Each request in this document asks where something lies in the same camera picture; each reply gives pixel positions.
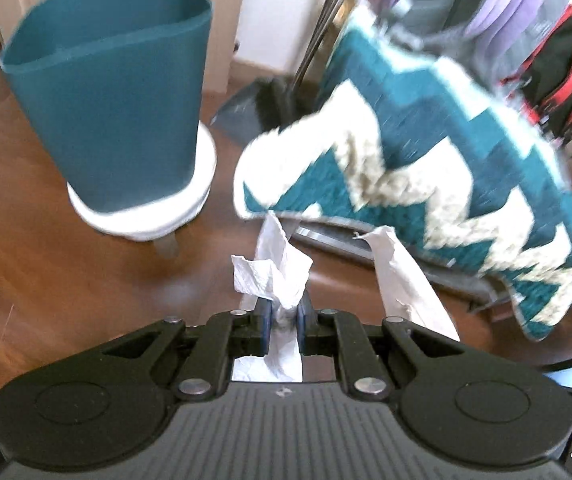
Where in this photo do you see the grey bed frame rail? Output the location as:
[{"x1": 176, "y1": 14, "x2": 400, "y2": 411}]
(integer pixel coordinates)
[{"x1": 295, "y1": 222, "x2": 510, "y2": 316}]

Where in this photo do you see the white tissue piece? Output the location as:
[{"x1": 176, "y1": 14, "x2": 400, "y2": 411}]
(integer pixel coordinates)
[{"x1": 356, "y1": 226, "x2": 461, "y2": 341}]

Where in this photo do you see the teal plastic trash bin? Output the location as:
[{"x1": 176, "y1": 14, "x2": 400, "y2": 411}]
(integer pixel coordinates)
[{"x1": 0, "y1": 0, "x2": 213, "y2": 214}]

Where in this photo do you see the teal white quilt blanket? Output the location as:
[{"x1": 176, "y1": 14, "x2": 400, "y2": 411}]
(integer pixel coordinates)
[{"x1": 233, "y1": 1, "x2": 572, "y2": 340}]

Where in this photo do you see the red black backpack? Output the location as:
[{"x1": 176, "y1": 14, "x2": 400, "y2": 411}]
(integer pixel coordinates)
[{"x1": 502, "y1": 4, "x2": 572, "y2": 146}]

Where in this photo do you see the white round stool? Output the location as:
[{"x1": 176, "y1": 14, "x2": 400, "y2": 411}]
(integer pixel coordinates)
[{"x1": 66, "y1": 121, "x2": 219, "y2": 258}]

